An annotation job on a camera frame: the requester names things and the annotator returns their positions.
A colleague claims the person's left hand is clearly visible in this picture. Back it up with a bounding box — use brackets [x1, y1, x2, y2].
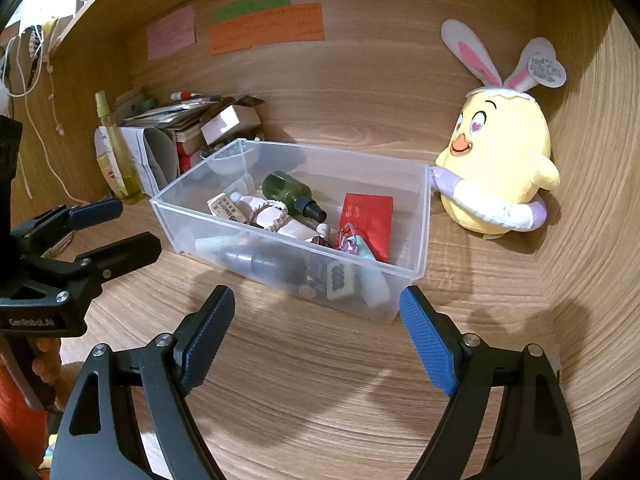
[31, 336, 63, 398]

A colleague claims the yellow-green spray bottle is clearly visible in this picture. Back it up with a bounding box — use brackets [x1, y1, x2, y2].
[95, 91, 146, 205]

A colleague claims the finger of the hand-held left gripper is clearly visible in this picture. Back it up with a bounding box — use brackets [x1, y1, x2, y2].
[10, 198, 124, 256]
[25, 231, 163, 306]

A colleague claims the dark green bottle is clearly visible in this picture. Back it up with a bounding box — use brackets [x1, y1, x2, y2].
[262, 171, 328, 223]

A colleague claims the teal soft object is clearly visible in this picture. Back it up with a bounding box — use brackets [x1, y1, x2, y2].
[345, 240, 376, 263]

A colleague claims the yellow chick plush toy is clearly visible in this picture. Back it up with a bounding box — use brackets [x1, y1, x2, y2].
[434, 19, 568, 238]

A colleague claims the white ceramic bowl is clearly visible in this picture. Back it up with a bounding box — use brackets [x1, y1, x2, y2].
[205, 147, 258, 178]

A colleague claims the mahjong tile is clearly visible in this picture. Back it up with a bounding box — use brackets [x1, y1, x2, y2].
[325, 261, 357, 301]

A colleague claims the green paper note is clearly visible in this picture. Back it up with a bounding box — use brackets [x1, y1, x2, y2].
[211, 0, 292, 23]

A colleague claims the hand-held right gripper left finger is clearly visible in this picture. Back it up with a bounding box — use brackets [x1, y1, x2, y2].
[50, 284, 237, 480]

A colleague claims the pink bead charm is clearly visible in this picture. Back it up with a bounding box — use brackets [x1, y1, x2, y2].
[334, 227, 363, 253]

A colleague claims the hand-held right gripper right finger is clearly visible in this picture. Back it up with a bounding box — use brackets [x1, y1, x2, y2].
[398, 285, 583, 480]

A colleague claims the pink and white box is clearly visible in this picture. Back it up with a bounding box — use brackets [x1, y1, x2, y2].
[200, 105, 263, 147]

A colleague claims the stack of papers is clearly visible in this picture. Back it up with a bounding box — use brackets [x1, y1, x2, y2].
[122, 92, 266, 133]

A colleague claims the orange paper note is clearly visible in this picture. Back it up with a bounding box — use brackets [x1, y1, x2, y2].
[208, 2, 326, 57]

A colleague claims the red foil packet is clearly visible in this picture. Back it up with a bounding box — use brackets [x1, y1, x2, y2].
[339, 192, 395, 263]

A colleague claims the clear plastic storage bin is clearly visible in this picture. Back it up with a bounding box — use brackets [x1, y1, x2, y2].
[149, 138, 434, 324]

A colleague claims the dark purple bottle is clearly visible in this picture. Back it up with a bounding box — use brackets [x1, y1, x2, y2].
[220, 245, 311, 286]

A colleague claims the white cable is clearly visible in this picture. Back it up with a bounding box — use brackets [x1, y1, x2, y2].
[0, 20, 91, 206]

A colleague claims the pink paper note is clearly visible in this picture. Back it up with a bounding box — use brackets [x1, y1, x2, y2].
[146, 5, 197, 60]

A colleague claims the braided rope wooden tag keychain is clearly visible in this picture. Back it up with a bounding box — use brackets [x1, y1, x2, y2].
[206, 192, 291, 233]

